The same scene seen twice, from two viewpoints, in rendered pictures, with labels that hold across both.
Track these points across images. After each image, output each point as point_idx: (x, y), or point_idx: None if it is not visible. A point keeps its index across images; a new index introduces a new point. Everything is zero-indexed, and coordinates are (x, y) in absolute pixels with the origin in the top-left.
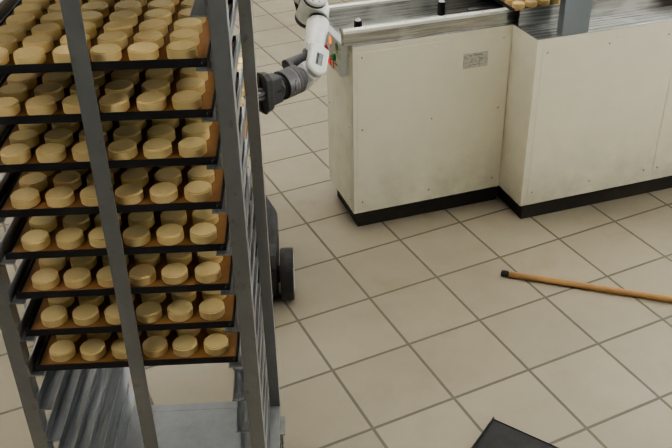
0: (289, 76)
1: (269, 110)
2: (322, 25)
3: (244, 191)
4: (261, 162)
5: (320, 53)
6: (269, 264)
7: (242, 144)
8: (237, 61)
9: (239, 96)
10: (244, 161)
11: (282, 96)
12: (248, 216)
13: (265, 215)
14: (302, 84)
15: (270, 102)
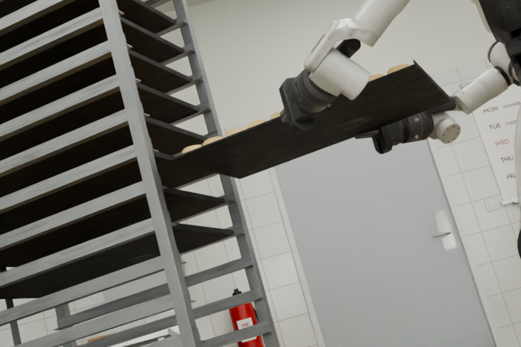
0: (295, 77)
1: (290, 128)
2: None
3: (57, 184)
4: (140, 172)
5: (324, 34)
6: (174, 307)
7: (67, 141)
8: (68, 66)
9: (67, 97)
10: (91, 162)
11: (298, 107)
12: (82, 216)
13: (156, 238)
14: (300, 86)
15: (288, 116)
